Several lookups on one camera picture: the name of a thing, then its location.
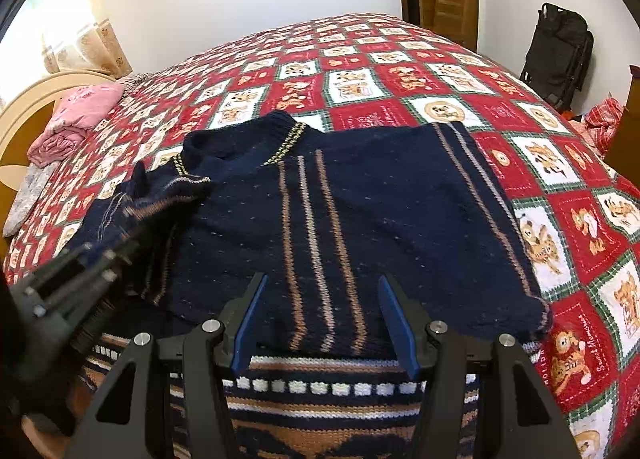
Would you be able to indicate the cream wooden headboard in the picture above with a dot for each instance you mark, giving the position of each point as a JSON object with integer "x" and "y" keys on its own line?
{"x": 25, "y": 109}

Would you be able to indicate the brown wooden furniture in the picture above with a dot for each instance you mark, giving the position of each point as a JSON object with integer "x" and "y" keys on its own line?
{"x": 625, "y": 134}

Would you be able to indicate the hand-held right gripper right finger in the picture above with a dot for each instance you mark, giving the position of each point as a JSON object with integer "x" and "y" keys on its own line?
{"x": 400, "y": 329}

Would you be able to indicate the navy striped knitted sweater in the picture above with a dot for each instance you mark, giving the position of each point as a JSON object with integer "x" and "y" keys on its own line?
{"x": 390, "y": 199}

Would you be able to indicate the grey pillow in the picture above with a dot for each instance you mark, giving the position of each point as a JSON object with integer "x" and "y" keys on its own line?
{"x": 30, "y": 194}

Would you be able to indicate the red plaid cloth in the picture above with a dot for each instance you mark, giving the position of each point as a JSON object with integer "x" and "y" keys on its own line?
{"x": 602, "y": 121}

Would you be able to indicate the window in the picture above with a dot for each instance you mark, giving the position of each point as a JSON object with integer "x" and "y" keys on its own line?
{"x": 55, "y": 19}

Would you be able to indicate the black bag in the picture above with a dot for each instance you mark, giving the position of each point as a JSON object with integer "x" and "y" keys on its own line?
{"x": 555, "y": 49}

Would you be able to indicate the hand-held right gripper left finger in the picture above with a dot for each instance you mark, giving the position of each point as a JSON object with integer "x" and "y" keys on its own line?
{"x": 247, "y": 329}

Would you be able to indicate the navy brown patterned knitted sweater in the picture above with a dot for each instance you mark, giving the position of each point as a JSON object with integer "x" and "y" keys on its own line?
{"x": 320, "y": 409}

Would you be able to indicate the red printed patchwork quilt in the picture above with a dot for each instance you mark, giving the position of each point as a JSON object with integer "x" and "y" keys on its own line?
{"x": 450, "y": 79}

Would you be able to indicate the wooden chair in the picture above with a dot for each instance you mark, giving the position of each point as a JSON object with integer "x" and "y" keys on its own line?
{"x": 450, "y": 14}

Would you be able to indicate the pink folded blanket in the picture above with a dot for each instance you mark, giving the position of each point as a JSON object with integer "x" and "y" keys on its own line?
{"x": 75, "y": 114}

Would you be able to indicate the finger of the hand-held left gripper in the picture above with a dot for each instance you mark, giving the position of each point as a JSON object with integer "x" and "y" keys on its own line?
{"x": 90, "y": 256}
{"x": 95, "y": 286}

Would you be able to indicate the beige patterned curtain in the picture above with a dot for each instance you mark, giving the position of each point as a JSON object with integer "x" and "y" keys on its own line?
{"x": 105, "y": 44}

